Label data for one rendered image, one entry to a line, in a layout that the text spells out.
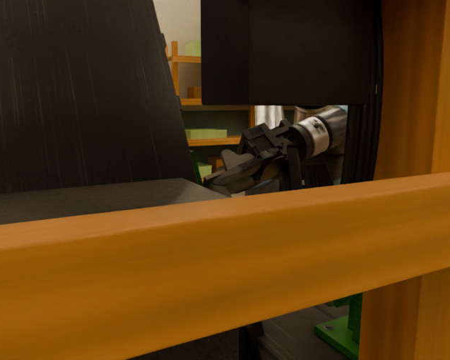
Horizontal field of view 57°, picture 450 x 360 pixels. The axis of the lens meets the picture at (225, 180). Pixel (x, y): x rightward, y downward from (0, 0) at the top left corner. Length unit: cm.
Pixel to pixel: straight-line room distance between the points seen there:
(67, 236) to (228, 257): 11
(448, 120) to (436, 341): 28
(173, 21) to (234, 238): 646
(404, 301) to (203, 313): 33
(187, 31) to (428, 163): 635
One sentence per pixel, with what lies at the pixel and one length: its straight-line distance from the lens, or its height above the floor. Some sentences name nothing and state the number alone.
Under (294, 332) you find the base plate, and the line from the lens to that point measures 90.
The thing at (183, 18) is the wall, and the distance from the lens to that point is 678.
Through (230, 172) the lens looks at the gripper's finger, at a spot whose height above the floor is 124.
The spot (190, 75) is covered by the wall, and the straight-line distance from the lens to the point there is 671.
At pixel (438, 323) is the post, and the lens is 61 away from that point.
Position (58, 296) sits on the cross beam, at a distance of 27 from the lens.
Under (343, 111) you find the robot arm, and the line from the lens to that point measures 88.
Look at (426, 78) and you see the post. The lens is 53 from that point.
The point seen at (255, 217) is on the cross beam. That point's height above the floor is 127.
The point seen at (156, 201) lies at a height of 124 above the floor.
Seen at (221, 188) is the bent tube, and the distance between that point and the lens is 72.
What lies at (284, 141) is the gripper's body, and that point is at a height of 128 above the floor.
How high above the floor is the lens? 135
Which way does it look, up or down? 10 degrees down
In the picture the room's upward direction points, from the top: straight up
